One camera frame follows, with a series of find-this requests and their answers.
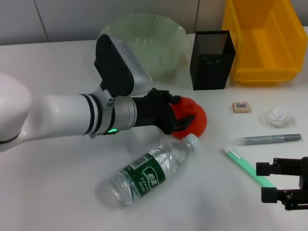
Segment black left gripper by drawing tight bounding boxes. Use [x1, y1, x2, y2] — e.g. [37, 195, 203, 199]
[132, 88, 196, 135]

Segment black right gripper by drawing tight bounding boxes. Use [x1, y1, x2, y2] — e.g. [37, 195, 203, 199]
[256, 156, 308, 211]

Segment orange fruit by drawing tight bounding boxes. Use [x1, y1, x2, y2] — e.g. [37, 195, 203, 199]
[170, 96, 207, 139]

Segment white paper ball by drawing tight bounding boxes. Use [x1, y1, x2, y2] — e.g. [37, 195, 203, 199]
[266, 106, 292, 128]

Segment clear plastic water bottle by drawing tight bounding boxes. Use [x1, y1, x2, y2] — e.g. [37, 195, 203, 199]
[110, 134, 202, 208]

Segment mint green pen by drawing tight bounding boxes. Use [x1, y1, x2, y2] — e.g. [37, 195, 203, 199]
[223, 146, 276, 188]

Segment silver marker pen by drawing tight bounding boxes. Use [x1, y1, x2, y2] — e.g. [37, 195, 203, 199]
[231, 133, 302, 146]

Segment black mesh pen holder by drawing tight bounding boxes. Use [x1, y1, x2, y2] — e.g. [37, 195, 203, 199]
[189, 30, 236, 91]

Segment small beige eraser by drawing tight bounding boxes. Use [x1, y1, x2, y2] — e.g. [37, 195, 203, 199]
[232, 102, 254, 114]

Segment green glass fruit bowl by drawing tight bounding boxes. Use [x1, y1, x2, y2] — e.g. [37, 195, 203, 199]
[100, 13, 190, 79]

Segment yellow plastic storage bin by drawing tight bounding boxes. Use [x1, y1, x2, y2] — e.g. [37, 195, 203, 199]
[221, 0, 308, 87]

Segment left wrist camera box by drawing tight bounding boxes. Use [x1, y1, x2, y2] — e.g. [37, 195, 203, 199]
[93, 33, 153, 97]

